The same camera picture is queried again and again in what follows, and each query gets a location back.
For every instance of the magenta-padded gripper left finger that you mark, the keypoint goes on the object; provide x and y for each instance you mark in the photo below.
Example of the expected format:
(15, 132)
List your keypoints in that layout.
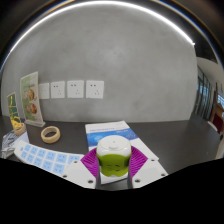
(78, 173)

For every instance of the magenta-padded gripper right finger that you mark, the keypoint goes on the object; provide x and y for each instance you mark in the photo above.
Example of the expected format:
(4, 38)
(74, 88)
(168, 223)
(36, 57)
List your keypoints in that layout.
(150, 171)

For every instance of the green and white charger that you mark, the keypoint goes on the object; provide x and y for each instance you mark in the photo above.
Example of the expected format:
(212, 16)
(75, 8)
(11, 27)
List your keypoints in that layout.
(113, 158)

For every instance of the beige tape roll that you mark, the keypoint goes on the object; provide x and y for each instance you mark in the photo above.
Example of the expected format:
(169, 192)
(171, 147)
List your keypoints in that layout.
(50, 134)

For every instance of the blue and white booklet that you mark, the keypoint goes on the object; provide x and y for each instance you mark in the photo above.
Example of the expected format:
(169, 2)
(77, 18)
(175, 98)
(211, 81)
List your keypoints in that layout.
(106, 131)

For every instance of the wooden stand with red panel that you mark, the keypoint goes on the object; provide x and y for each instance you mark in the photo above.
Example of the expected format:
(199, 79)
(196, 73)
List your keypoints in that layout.
(217, 116)

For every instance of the orange sign on wooden base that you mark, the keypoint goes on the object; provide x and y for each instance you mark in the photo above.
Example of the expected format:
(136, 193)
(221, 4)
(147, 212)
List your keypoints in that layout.
(14, 113)

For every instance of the green menu acrylic sign stand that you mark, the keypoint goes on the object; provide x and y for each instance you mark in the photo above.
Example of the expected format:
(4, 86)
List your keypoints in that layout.
(30, 98)

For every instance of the black-framed glass partition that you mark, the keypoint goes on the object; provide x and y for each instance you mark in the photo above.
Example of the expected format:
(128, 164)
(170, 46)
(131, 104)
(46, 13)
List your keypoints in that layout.
(208, 93)

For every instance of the white ceiling light strip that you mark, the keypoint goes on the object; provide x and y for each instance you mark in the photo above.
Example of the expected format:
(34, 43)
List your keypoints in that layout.
(100, 3)

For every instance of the white wall socket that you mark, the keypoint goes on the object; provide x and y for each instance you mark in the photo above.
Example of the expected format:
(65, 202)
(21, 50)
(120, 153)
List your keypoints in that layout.
(57, 89)
(75, 88)
(94, 89)

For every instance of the blank white wall plate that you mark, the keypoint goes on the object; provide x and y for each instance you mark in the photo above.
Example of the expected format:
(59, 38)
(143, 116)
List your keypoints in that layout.
(43, 90)

